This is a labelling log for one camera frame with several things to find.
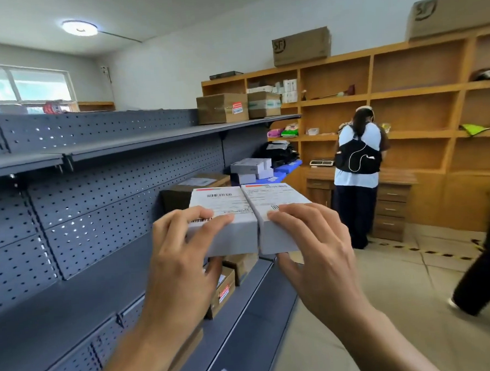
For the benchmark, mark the white electronic scale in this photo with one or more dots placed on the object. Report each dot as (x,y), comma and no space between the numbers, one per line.
(321,163)

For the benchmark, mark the person's right hand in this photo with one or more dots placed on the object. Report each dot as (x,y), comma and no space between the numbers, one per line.
(329,277)

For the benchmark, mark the brown carton green print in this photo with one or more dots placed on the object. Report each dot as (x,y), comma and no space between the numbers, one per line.
(265,105)

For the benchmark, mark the purple packet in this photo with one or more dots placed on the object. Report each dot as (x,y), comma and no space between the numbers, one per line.
(275,133)

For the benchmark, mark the red white printed packet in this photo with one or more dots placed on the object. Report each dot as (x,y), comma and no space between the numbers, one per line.
(53,108)

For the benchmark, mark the closed brown carton black logo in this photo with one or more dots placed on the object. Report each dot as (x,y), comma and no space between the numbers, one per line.
(303,47)

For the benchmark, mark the person's left hand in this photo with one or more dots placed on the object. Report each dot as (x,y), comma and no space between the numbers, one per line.
(176,278)

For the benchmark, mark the brown taped cardboard box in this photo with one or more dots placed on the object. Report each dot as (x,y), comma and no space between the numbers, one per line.
(241,266)

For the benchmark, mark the white headset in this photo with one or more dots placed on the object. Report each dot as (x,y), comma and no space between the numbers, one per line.
(364,108)

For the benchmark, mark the dark grey device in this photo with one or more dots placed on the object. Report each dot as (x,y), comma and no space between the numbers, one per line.
(488,74)

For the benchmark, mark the large printed cardboard box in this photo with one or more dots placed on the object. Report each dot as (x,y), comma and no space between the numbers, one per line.
(175,196)

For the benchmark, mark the round ceiling lamp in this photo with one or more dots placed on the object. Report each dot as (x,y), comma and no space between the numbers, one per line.
(79,28)

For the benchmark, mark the large white box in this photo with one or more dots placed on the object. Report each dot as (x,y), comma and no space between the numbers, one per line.
(250,165)

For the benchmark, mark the plain white box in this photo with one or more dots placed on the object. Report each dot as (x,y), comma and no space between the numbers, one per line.
(225,199)
(281,235)

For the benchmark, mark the wide brown carton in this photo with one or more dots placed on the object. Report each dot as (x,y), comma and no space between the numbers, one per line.
(219,109)

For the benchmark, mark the bright green folded cloth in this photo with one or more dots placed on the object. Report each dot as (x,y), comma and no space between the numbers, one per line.
(473,130)

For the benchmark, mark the green white packet bags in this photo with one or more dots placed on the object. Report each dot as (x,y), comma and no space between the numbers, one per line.
(290,131)

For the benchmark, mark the clear glass window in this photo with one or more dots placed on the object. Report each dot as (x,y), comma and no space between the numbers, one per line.
(36,84)

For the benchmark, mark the grey metal shelving unit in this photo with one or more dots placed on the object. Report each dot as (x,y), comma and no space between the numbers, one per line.
(88,263)

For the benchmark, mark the black flat device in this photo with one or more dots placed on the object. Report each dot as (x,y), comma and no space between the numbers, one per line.
(226,75)

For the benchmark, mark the large brown carton black logo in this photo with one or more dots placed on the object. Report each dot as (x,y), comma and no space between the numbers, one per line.
(458,11)

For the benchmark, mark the brown box red striped sticker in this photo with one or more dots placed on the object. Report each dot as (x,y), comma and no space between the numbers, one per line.
(219,305)

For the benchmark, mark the wooden shelving unit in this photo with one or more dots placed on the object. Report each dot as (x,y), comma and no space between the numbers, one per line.
(420,73)

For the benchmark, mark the person's right forearm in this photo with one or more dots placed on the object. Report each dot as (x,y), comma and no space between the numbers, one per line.
(383,348)

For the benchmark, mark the blue plastic pallet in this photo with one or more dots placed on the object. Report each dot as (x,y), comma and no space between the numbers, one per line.
(289,166)
(275,177)

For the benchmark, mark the brown box red label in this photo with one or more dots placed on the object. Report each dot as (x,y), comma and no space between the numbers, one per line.
(185,352)

